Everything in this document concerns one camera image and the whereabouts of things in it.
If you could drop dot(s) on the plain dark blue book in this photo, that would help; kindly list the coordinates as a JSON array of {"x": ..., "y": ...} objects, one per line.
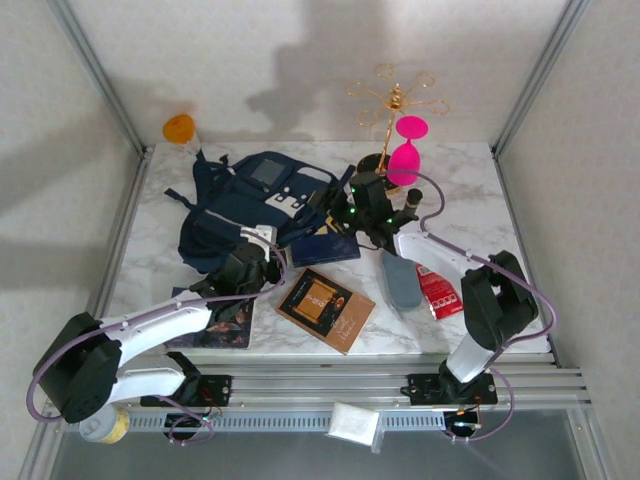
[{"x": 325, "y": 250}]

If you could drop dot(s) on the dark book with face cover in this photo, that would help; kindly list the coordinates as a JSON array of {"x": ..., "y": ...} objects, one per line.
[{"x": 235, "y": 330}]

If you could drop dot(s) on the grey pencil case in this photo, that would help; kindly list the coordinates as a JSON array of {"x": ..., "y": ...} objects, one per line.
[{"x": 402, "y": 287}]

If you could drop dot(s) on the navy blue backpack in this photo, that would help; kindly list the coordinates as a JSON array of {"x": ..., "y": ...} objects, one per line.
[{"x": 240, "y": 195}]

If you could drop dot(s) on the brown book with scroll picture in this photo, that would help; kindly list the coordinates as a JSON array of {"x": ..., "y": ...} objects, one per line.
[{"x": 320, "y": 305}]

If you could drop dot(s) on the red packet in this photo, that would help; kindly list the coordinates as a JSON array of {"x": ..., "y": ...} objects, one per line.
[{"x": 442, "y": 297}]

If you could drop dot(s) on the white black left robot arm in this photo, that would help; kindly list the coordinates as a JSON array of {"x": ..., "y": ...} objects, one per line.
[{"x": 160, "y": 320}]

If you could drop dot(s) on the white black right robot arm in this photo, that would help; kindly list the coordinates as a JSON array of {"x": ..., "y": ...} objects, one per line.
[{"x": 435, "y": 252}]

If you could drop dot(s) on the small black bottle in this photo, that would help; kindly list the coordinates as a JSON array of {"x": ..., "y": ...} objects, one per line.
[{"x": 412, "y": 205}]

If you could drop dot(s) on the pink wine glass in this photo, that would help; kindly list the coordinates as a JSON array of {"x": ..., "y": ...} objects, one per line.
[{"x": 406, "y": 160}]

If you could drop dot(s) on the orange wine glass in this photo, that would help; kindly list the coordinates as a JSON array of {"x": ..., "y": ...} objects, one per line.
[{"x": 178, "y": 129}]

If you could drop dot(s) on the white packet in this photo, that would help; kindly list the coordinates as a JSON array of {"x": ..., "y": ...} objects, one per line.
[{"x": 352, "y": 422}]

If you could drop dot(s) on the tin can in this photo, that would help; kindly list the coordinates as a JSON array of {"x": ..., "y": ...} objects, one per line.
[{"x": 107, "y": 425}]

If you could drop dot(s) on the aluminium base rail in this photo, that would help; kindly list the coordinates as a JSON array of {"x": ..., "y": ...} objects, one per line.
[{"x": 320, "y": 385}]

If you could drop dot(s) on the aluminium frame post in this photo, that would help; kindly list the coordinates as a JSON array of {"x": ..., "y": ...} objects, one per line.
[
  {"x": 542, "y": 75},
  {"x": 100, "y": 75}
]

